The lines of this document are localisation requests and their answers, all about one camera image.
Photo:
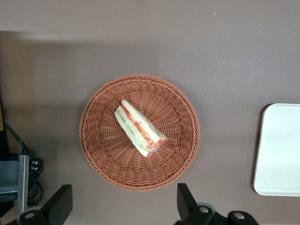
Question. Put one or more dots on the round brown wicker basket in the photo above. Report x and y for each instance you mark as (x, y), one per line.
(105, 140)

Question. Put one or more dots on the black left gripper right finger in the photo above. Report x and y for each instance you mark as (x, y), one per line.
(187, 206)

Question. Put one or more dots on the grey metal bracket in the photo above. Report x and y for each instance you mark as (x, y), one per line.
(22, 178)

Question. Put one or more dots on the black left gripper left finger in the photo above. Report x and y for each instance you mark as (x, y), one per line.
(59, 206)

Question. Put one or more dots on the triangle sandwich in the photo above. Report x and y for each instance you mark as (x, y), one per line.
(138, 129)

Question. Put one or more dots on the beige plastic tray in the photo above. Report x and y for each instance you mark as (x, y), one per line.
(281, 152)

